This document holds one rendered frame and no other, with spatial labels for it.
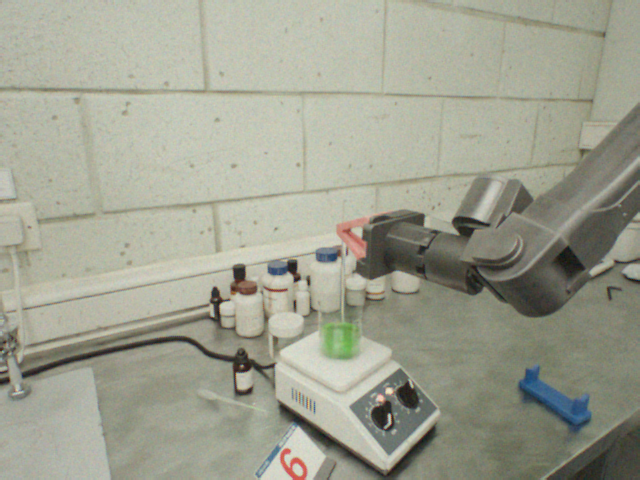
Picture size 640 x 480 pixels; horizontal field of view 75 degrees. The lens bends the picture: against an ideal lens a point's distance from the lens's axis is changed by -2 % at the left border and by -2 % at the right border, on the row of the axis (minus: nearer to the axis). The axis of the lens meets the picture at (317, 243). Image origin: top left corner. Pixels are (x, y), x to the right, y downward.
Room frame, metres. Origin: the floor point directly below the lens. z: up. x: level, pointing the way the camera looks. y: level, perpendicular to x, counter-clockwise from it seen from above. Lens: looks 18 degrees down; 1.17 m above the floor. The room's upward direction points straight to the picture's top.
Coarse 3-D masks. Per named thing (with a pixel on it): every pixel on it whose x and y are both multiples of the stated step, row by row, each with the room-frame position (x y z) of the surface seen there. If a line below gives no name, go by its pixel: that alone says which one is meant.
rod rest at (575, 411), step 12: (528, 372) 0.56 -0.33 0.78; (528, 384) 0.56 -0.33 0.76; (540, 384) 0.56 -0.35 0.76; (540, 396) 0.53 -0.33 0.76; (552, 396) 0.53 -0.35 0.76; (564, 396) 0.53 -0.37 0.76; (588, 396) 0.49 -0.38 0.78; (552, 408) 0.51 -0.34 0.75; (564, 408) 0.50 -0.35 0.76; (576, 408) 0.48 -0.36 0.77; (576, 420) 0.48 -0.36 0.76
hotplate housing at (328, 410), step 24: (288, 384) 0.50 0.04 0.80; (312, 384) 0.48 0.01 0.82; (360, 384) 0.48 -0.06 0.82; (288, 408) 0.51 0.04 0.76; (312, 408) 0.47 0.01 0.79; (336, 408) 0.44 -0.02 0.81; (336, 432) 0.44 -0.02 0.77; (360, 432) 0.41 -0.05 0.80; (360, 456) 0.42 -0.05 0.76; (384, 456) 0.39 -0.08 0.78
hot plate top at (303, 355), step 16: (288, 352) 0.52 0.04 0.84; (304, 352) 0.52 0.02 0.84; (368, 352) 0.52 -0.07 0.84; (384, 352) 0.52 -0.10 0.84; (304, 368) 0.49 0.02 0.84; (320, 368) 0.49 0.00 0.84; (336, 368) 0.49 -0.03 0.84; (352, 368) 0.49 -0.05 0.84; (368, 368) 0.49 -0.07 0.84; (336, 384) 0.45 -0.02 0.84; (352, 384) 0.46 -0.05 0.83
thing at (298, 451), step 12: (300, 432) 0.43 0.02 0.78; (288, 444) 0.41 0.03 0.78; (300, 444) 0.42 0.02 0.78; (312, 444) 0.42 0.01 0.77; (276, 456) 0.39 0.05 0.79; (288, 456) 0.39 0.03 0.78; (300, 456) 0.40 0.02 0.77; (312, 456) 0.41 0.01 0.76; (276, 468) 0.37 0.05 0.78; (288, 468) 0.38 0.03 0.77; (300, 468) 0.39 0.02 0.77; (312, 468) 0.40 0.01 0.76
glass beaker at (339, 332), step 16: (320, 304) 0.54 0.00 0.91; (336, 304) 0.55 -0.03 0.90; (352, 304) 0.55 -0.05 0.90; (320, 320) 0.51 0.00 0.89; (336, 320) 0.50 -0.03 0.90; (352, 320) 0.50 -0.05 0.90; (320, 336) 0.51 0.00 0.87; (336, 336) 0.50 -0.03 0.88; (352, 336) 0.50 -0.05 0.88; (320, 352) 0.51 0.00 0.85; (336, 352) 0.50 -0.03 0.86; (352, 352) 0.50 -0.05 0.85
